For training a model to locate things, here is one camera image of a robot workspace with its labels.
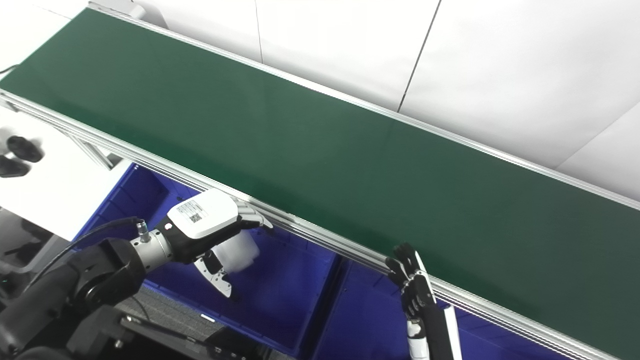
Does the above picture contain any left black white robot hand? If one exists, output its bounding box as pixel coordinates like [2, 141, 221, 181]
[159, 188, 274, 301]

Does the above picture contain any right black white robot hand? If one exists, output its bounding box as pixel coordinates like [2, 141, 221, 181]
[384, 243, 464, 360]

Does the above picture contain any white round plastic part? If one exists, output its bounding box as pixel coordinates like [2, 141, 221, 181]
[219, 230, 261, 274]

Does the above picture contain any blue plastic bin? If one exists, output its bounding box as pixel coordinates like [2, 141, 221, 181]
[312, 260, 576, 360]
[74, 162, 347, 357]

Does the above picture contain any green conveyor belt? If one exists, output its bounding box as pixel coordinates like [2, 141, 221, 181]
[0, 4, 640, 360]
[0, 7, 640, 359]

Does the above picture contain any aluminium conveyor leg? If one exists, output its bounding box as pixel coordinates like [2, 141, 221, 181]
[52, 125, 117, 171]

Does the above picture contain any grey conveyor end housing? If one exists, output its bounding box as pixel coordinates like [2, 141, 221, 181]
[89, 0, 169, 29]

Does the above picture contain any black robot torso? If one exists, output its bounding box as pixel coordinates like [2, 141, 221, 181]
[65, 304, 281, 360]

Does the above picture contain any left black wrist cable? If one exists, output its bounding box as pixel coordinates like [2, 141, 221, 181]
[29, 216, 151, 287]

